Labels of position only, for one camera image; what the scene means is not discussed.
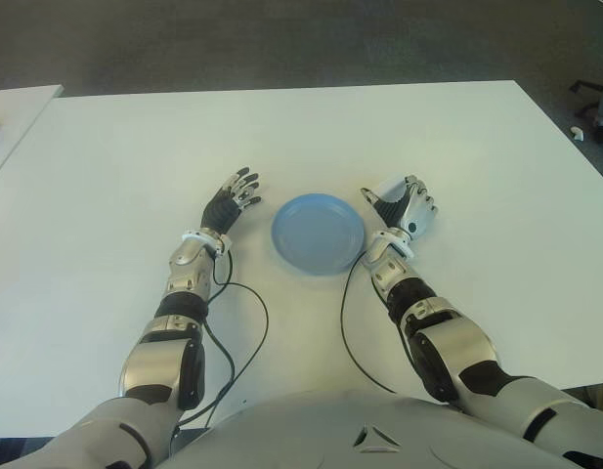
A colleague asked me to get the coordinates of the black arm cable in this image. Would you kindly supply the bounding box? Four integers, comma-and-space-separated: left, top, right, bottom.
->
340, 253, 398, 395
168, 246, 271, 441

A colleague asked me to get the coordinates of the blue plastic plate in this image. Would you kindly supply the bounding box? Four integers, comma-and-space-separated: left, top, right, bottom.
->
271, 192, 366, 276

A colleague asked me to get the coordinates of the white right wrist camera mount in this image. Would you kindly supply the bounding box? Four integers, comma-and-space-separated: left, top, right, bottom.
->
371, 229, 414, 258

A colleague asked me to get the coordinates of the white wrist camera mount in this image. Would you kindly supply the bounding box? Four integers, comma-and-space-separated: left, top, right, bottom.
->
182, 228, 234, 256
371, 229, 414, 258

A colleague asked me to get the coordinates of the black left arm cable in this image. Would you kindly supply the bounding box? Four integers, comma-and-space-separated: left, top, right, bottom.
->
168, 246, 271, 441

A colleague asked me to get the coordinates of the white side table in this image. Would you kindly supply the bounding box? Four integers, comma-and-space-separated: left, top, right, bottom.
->
0, 85, 64, 187

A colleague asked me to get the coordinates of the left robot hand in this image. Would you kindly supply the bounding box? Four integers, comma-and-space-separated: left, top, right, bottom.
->
201, 167, 263, 235

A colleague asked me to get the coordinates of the grey robot torso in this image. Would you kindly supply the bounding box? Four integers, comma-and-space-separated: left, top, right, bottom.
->
158, 388, 576, 469

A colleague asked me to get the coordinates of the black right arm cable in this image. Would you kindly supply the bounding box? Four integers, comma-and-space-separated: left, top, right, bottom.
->
340, 253, 398, 395

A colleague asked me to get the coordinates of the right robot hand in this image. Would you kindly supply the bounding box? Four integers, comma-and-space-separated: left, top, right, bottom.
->
360, 173, 439, 240

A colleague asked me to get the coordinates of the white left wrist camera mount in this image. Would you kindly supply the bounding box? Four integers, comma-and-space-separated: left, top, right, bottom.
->
182, 228, 234, 256

